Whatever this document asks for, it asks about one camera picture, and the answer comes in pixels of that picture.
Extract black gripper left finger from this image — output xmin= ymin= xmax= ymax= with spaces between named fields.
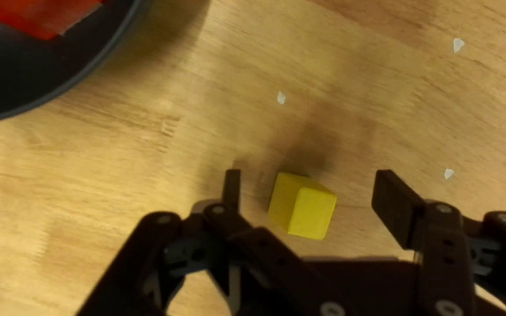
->
xmin=75 ymin=168 xmax=347 ymax=316

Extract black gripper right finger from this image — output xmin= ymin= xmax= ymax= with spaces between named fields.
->
xmin=370 ymin=168 xmax=506 ymax=316

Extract yellow wooden block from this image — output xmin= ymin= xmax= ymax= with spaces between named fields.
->
xmin=265 ymin=170 xmax=339 ymax=242

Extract red wooden block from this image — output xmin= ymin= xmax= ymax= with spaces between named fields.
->
xmin=0 ymin=0 xmax=105 ymax=42

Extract black bowl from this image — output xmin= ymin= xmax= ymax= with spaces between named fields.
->
xmin=0 ymin=0 xmax=149 ymax=126

